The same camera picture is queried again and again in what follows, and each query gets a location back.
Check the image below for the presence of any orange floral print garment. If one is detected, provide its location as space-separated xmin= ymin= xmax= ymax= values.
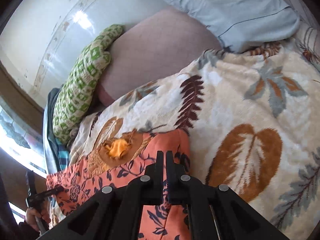
xmin=46 ymin=129 xmax=190 ymax=239

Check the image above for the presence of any frosted glass window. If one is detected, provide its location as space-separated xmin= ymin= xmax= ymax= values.
xmin=1 ymin=99 xmax=48 ymax=178

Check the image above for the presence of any green white checkered pillow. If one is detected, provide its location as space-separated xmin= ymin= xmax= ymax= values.
xmin=53 ymin=24 xmax=124 ymax=145

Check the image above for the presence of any striped brown bedsheet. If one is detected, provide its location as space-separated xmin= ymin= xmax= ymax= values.
xmin=267 ymin=0 xmax=320 ymax=63

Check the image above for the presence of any teal navy striped cloth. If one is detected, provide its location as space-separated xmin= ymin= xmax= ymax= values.
xmin=56 ymin=139 xmax=69 ymax=171

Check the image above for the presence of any blue grey cloth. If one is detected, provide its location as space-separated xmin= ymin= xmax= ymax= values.
xmin=42 ymin=88 xmax=61 ymax=174

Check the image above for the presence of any light blue pillow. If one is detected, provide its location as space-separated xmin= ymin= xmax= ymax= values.
xmin=163 ymin=0 xmax=300 ymax=53

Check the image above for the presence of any left hand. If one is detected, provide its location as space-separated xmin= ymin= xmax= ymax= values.
xmin=25 ymin=206 xmax=51 ymax=232

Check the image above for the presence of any mauve quilted pillow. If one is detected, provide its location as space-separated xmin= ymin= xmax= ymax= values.
xmin=95 ymin=8 xmax=221 ymax=107

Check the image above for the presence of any cream leaf pattern blanket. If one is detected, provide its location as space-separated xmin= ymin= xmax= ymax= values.
xmin=69 ymin=39 xmax=319 ymax=239

